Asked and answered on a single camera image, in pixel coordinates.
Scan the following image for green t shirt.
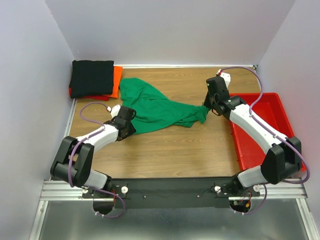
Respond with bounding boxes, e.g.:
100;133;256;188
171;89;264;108
119;77;209;135

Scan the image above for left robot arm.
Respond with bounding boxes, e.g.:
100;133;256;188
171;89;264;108
50;105;137;198

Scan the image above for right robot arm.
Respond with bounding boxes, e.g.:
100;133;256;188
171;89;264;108
204;75;303;196

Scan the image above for folded red t shirt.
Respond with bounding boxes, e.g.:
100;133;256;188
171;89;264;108
68;87;109;101

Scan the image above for folded orange t shirt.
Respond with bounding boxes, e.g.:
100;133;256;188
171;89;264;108
107;66;123;99

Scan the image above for red plastic bin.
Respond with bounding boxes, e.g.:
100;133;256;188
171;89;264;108
229;92;295;171

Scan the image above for folded black t shirt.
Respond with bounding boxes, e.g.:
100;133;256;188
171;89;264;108
69;60;114;99

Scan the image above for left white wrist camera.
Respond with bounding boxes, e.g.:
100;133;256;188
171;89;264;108
106;104;121;118

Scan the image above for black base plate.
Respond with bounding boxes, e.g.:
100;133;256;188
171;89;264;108
82;176;260;216

